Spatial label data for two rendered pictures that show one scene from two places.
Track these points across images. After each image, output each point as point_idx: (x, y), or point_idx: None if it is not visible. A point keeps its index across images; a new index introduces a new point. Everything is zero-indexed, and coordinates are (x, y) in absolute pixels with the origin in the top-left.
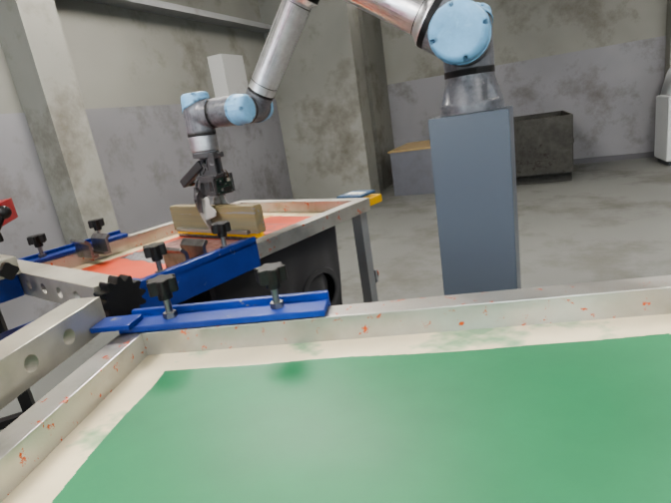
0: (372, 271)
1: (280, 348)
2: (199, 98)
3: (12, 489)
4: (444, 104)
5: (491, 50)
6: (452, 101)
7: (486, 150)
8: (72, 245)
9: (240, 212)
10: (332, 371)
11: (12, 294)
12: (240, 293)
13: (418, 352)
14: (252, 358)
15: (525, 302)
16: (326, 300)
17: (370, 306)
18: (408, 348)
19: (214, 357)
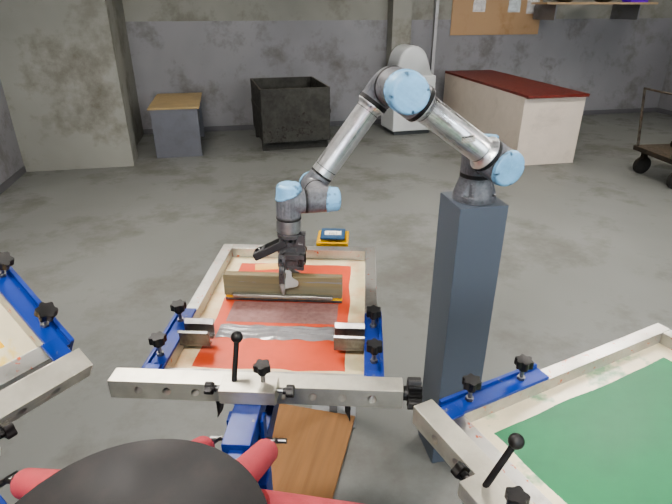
0: None
1: (529, 402)
2: (299, 191)
3: None
4: (464, 195)
5: None
6: (473, 196)
7: (492, 229)
8: (166, 333)
9: (324, 282)
10: (576, 409)
11: (265, 407)
12: None
13: (595, 388)
14: (526, 412)
15: (616, 352)
16: (539, 369)
17: (559, 368)
18: (587, 387)
19: (505, 417)
